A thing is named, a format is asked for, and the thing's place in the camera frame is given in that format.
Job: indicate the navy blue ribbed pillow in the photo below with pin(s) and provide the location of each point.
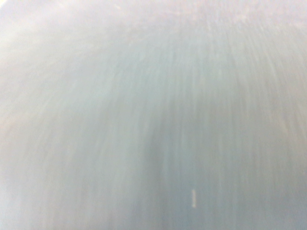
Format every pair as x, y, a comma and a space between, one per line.
182, 148

